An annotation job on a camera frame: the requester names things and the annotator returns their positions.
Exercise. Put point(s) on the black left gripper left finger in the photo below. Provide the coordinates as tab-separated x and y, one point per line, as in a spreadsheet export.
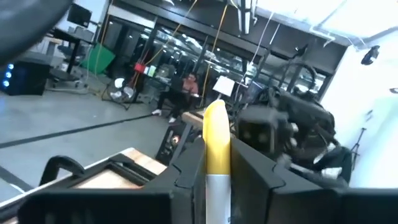
140	205

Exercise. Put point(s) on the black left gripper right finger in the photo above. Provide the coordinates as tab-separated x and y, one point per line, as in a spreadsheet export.
295	205

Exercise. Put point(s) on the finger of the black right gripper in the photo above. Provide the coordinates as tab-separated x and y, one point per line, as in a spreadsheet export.
264	130
339	161

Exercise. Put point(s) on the white marker yellow cap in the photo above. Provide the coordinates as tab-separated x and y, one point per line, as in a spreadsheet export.
217	140

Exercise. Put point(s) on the white sign board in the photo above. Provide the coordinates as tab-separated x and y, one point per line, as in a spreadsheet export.
224	86

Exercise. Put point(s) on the black computer tower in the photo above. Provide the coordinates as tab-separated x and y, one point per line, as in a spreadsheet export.
168	146
28	77

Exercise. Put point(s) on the wooden workbench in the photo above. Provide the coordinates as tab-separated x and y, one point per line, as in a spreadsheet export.
189	118

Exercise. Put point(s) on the person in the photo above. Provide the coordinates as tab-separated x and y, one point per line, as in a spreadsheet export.
189	87

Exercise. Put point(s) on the black clamp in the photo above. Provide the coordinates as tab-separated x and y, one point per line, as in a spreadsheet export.
62	161

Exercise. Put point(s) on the black floor fan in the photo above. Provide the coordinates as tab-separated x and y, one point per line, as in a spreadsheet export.
121	90

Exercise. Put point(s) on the green panel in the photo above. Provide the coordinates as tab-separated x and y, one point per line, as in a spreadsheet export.
99	59

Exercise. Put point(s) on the black computer monitor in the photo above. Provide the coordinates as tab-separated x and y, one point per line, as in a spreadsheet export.
79	15

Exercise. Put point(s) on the black wall camera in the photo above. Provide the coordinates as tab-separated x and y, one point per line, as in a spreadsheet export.
370	56

